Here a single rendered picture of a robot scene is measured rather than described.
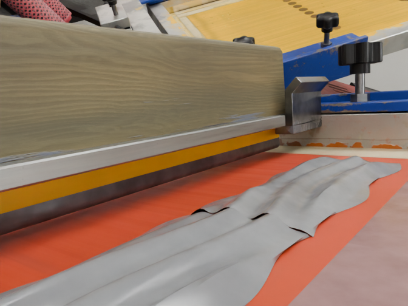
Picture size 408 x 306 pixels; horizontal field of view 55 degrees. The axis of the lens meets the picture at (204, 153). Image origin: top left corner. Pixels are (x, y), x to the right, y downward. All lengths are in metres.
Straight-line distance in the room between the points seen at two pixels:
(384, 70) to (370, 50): 1.78
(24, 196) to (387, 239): 0.17
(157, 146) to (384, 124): 0.26
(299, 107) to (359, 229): 0.21
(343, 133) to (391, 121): 0.05
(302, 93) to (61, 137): 0.25
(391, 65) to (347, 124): 1.78
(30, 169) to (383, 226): 0.16
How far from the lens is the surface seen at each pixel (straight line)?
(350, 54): 0.44
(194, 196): 0.26
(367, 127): 0.43
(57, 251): 0.19
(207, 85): 0.29
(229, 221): 0.19
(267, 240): 0.17
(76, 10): 1.67
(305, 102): 0.40
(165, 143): 0.23
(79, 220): 0.23
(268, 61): 0.37
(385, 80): 2.21
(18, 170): 0.18
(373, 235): 0.19
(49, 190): 0.22
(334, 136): 0.44
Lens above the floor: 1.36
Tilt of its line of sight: 27 degrees down
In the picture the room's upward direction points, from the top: 24 degrees clockwise
